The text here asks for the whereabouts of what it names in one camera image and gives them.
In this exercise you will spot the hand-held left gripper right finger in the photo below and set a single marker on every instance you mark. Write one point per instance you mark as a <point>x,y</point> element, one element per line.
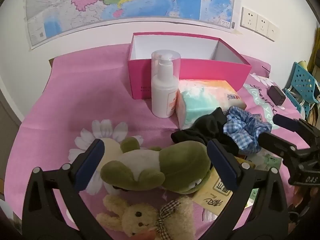
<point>222,166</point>

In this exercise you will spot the white wall socket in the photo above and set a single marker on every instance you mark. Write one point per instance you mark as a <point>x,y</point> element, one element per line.
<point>272,30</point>
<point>262,23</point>
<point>248,18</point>

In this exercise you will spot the pink daisy print sheet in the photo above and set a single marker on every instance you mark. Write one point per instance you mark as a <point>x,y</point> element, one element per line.
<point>75,92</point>

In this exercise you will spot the pastel tissue pack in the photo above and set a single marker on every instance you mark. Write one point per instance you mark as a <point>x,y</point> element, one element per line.
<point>205,97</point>

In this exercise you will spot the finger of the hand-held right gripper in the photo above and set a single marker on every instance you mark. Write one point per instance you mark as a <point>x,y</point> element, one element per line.
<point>275,142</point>
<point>285,123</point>

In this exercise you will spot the colourful wall map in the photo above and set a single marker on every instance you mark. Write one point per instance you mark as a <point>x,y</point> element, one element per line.
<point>125,0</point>

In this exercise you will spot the beige bunny plush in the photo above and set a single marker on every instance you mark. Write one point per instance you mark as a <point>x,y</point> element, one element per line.
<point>140,217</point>

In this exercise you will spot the black power adapter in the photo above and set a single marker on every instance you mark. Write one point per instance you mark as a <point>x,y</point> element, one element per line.
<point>277,95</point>

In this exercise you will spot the blue gingham scrunchie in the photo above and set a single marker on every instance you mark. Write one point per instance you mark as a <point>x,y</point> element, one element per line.
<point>245,127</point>

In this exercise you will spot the yellow tissue packet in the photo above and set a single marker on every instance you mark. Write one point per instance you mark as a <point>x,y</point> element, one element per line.
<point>215,196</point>

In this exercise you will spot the white pump bottle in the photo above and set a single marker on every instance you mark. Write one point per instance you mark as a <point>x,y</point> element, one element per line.
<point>162,92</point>

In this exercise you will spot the black scrunchie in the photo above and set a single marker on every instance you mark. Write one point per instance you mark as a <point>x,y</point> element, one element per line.
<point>200,130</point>

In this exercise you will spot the pink cardboard box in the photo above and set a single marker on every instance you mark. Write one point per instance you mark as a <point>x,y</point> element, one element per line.
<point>200,70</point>

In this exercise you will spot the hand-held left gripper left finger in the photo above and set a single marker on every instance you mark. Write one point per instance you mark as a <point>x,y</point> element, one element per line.
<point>90,166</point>

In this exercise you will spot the blue perforated stool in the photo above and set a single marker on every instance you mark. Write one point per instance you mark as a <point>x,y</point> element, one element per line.
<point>302,80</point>

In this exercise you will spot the light green packet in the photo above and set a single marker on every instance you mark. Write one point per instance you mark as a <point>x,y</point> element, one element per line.
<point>267,161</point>

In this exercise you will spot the green frog plush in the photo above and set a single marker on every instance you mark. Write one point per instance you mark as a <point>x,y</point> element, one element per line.
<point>175,162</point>

